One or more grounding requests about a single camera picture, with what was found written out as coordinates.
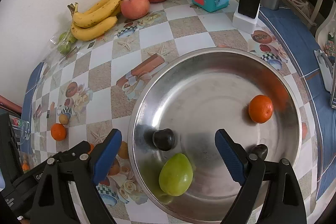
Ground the white plastic chair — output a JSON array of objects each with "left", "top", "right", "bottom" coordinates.
[{"left": 315, "top": 1, "right": 336, "bottom": 51}]

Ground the yellow banana bunch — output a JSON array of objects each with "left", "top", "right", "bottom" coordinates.
[{"left": 67, "top": 0, "right": 123, "bottom": 42}]

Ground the front red apple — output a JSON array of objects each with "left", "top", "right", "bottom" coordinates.
[{"left": 121, "top": 0, "right": 150, "bottom": 20}]

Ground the bag of green fruits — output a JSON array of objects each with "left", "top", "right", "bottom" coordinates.
[{"left": 50, "top": 30, "right": 77, "bottom": 56}]

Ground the checkered fruit tablecloth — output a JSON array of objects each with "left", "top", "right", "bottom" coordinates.
[{"left": 21, "top": 0, "right": 335, "bottom": 223}]

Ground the large steel tray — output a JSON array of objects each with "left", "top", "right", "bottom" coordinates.
[{"left": 128, "top": 48, "right": 302, "bottom": 223}]

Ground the orange tangerine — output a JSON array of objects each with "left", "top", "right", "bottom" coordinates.
[{"left": 51, "top": 123, "right": 67, "bottom": 141}]

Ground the clear plastic fruit container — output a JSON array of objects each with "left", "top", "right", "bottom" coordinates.
[{"left": 20, "top": 151, "right": 34, "bottom": 173}]

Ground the smartphone on stand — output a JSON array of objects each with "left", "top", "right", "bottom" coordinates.
[{"left": 314, "top": 50, "right": 335, "bottom": 109}]

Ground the glass mug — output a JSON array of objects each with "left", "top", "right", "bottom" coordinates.
[{"left": 9, "top": 115, "right": 31, "bottom": 145}]

